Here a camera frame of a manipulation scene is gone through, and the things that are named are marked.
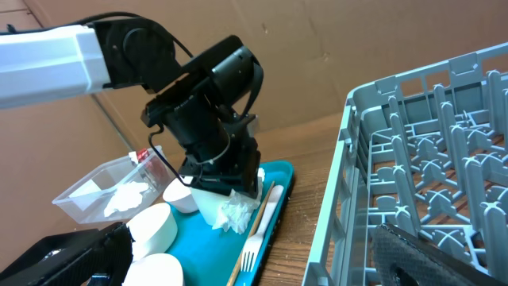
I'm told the grey dishwasher rack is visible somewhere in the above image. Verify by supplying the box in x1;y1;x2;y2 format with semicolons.
303;44;507;285

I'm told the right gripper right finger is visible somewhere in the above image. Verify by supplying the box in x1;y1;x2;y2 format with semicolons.
372;223;507;286

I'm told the white plastic fork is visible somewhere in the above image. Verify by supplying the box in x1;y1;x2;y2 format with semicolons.
241;185;284;272

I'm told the pink round plate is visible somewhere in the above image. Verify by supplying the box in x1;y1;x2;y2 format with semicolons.
122;253;185;286

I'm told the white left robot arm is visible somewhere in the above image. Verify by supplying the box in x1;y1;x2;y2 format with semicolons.
1;12;264;198

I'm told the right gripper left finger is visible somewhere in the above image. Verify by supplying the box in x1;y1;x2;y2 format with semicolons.
0;222;135;286

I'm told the black food waste tray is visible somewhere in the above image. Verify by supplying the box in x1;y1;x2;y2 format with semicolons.
0;228;120;283

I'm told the red snack wrapper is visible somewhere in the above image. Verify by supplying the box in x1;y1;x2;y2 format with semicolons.
135;149;150;164

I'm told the clear plastic bin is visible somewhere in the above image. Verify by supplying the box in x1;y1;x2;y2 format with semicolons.
52;145;175;224

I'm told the white paper cup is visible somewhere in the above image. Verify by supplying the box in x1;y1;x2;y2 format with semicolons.
190;188;233;226

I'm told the teal serving tray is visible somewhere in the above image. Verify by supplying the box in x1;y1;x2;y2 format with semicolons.
167;160;294;286

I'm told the white bowl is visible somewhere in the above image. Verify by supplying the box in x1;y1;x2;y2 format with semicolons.
127;203;178;261

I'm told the twisted white napkin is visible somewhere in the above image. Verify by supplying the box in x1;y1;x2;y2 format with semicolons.
212;168;265;234

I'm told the pink bowl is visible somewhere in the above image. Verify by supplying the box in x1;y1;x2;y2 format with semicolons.
163;179;198;214

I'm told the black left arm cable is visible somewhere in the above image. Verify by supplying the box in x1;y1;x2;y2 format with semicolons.
0;11;195;60

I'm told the wooden chopstick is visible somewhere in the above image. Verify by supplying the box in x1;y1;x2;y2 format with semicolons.
226;182;275;286

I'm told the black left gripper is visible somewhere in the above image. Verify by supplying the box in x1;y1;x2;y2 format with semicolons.
140;35;264;198

